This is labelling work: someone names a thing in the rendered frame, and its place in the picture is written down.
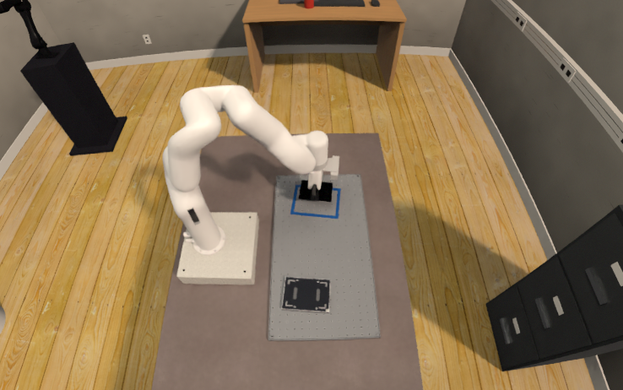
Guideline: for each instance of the blue rectangular tape outline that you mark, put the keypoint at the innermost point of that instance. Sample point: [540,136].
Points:
[316,215]

